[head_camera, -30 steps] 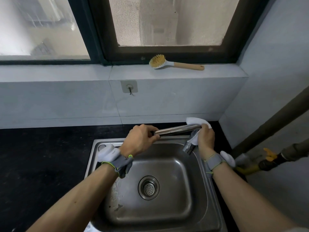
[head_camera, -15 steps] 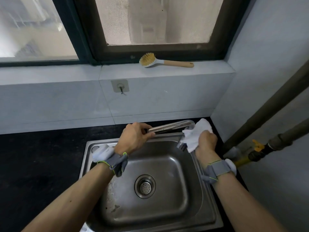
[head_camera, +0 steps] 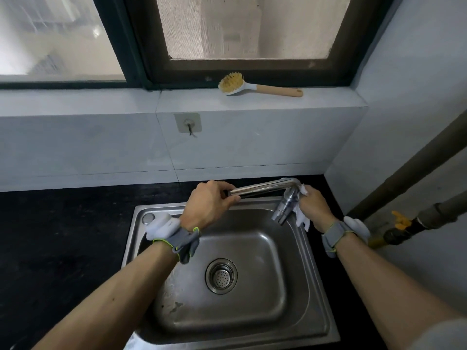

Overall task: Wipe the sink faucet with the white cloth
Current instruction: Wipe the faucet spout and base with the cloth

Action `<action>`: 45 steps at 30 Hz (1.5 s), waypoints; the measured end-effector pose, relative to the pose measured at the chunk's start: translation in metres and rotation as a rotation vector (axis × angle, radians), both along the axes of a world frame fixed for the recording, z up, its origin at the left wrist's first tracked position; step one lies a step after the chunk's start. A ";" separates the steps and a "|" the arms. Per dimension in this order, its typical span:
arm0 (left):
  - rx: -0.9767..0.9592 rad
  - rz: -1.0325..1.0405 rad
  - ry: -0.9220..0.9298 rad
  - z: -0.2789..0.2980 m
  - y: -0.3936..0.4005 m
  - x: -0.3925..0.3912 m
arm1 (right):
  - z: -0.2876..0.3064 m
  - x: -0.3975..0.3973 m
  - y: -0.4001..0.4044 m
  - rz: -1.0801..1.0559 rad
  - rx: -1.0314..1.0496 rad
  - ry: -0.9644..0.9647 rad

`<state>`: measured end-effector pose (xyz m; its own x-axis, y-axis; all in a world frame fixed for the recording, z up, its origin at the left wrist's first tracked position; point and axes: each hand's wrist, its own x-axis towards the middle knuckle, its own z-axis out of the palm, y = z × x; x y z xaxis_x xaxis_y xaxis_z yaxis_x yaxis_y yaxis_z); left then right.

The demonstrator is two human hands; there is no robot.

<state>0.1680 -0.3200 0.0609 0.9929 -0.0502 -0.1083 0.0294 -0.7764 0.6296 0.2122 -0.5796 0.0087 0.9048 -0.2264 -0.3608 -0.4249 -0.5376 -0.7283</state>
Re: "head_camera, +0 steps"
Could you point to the round metal sink hole cap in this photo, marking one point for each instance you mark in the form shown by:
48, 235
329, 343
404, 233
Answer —
149, 217

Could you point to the round metal drain strainer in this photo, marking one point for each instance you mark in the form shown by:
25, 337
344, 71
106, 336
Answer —
221, 276

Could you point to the white grey right wrist tracker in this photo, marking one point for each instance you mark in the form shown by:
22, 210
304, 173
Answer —
343, 231

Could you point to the person's left forearm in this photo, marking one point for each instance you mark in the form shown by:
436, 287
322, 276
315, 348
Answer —
109, 298

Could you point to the brown diagonal pipe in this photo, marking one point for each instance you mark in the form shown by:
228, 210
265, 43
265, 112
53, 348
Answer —
408, 171

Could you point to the white grey left wrist tracker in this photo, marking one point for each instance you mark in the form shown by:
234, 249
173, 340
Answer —
171, 233

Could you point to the white cleaning cloth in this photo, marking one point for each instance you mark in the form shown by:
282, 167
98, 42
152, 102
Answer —
302, 216

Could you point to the grey sleeve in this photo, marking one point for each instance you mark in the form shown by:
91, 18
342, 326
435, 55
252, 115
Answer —
443, 335

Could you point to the person's right fingers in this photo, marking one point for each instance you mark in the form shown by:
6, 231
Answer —
306, 195

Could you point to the stainless steel sink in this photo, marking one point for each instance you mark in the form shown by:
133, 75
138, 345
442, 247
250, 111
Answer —
255, 309

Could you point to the person's left thumb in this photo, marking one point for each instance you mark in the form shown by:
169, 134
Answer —
230, 203

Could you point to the person's right hand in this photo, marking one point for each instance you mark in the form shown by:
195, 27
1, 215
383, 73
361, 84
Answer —
316, 211

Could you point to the person's right forearm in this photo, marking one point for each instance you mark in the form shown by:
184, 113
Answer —
386, 287

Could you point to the white grey wrist tracker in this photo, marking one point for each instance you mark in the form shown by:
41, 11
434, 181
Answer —
343, 231
171, 233

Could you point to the clear adhesive wall hook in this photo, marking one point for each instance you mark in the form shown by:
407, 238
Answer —
188, 122

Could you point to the person's left hand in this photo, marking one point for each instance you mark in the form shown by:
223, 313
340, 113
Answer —
206, 207

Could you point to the chrome sink faucet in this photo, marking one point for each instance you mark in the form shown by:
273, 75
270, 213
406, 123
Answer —
262, 188

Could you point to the dark window frame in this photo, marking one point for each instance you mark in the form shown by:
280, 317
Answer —
142, 50

